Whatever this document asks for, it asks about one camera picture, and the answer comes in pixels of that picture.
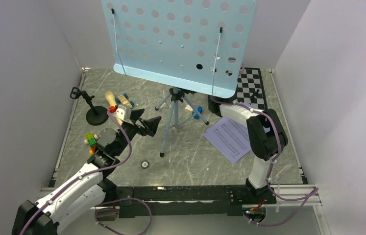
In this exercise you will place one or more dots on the black microphone stand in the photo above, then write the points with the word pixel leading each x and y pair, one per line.
pixel 96 115

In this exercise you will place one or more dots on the wooden toy car blue wheels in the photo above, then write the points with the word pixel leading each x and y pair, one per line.
pixel 123 99

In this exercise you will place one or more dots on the gold toy microphone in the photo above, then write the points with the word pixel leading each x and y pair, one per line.
pixel 110 98

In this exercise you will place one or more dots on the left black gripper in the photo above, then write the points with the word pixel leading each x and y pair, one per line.
pixel 150 125

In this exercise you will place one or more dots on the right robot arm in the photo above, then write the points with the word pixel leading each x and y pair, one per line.
pixel 267 139

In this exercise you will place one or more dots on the black white chessboard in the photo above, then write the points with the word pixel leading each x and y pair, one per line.
pixel 249 80

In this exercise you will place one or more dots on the poker chip on table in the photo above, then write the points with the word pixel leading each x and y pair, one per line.
pixel 145 164

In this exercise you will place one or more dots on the sheet music page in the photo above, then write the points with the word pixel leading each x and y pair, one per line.
pixel 230 138

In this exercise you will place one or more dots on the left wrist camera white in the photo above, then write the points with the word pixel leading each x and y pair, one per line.
pixel 121 115

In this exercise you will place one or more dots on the light blue music stand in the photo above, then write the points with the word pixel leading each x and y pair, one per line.
pixel 197 45

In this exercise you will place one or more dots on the colourful brick toy train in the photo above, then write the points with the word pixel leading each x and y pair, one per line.
pixel 91 141

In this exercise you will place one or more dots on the black chess piece right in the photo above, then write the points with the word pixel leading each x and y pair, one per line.
pixel 254 94

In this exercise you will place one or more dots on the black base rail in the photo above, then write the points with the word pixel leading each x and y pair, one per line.
pixel 231 200

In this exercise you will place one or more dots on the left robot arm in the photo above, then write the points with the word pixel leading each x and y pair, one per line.
pixel 89 187

